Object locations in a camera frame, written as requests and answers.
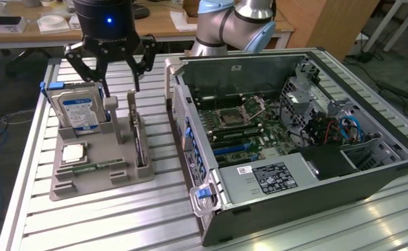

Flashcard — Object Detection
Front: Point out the wooden desk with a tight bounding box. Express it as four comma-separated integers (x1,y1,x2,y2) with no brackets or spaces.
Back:
0,0,295,50

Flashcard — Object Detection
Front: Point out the graphics card with black shroud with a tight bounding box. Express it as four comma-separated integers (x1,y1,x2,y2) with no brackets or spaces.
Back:
125,88,149,169

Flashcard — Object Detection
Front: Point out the silver drive cage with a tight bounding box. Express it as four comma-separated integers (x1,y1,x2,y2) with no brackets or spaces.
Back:
280,62,329,127

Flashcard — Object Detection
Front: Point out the small white labelled box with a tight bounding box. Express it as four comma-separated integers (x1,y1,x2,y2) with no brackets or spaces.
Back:
68,15,83,31

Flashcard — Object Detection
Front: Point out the open black PC case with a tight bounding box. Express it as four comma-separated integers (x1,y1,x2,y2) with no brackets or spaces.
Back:
164,48,408,248

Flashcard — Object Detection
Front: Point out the RAM stick with white label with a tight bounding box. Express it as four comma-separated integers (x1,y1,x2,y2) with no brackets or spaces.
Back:
211,128,264,139

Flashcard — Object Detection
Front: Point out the CPU socket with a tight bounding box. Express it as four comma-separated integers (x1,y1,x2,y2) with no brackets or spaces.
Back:
216,108,251,129

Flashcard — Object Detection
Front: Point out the blue expansion slot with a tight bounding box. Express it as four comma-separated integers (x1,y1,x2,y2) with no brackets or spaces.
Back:
213,143,252,156

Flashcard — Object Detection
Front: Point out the white floor cable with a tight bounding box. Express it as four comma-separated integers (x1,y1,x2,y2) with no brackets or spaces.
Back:
0,109,35,125

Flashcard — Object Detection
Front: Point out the blue case latch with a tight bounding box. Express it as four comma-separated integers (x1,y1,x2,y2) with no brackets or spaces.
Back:
196,187,213,201

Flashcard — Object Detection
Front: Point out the hard disk with blue rails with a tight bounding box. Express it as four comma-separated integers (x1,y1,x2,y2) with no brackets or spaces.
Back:
39,77,104,131

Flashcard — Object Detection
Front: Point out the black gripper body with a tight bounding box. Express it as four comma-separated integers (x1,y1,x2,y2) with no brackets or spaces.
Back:
72,0,141,63

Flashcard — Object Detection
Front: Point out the grey parts rack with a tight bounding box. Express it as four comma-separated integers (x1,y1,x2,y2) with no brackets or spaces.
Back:
48,96,156,202

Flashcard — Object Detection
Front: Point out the white square bowl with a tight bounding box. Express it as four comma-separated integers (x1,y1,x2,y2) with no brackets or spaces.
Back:
36,15,71,36

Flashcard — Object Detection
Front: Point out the silver disk bay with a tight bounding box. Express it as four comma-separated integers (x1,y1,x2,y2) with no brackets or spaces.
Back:
339,133,403,170

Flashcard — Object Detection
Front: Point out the wooden cabinet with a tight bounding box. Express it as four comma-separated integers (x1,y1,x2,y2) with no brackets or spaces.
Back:
287,0,381,62

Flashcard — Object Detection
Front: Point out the red wire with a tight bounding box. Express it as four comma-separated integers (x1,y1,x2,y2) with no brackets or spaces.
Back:
323,120,340,144

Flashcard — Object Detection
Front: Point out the black lamp base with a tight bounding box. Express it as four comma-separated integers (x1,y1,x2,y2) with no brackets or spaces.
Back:
133,4,151,20

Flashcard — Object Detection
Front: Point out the metal socket cover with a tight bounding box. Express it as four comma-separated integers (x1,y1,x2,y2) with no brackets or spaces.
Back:
240,95,269,121

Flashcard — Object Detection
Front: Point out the blue wire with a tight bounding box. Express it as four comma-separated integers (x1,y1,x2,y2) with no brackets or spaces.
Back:
339,116,365,144

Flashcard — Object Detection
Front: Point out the black chair base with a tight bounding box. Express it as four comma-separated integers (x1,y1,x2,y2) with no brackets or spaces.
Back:
1,45,85,77

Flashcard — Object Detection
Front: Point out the green RAM stick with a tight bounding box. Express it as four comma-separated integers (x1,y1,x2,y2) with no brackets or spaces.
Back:
56,158,124,173

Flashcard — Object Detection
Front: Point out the silver CPU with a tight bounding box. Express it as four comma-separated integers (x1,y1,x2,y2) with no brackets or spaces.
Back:
61,144,85,164

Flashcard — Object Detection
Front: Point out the white paper stack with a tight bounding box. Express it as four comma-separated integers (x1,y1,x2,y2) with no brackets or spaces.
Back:
171,10,200,32

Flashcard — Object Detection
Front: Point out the grey power supply unit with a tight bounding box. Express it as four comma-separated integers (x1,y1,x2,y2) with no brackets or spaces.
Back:
219,153,320,204

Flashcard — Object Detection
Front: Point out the brown cardboard box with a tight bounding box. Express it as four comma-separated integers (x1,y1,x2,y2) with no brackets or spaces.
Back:
183,0,201,18

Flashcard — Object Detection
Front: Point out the white box with black lid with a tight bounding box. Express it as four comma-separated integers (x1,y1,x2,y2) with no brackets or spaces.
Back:
0,16,28,34

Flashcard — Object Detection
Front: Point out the white table frame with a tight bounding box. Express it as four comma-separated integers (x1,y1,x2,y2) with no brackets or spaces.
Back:
361,0,408,72

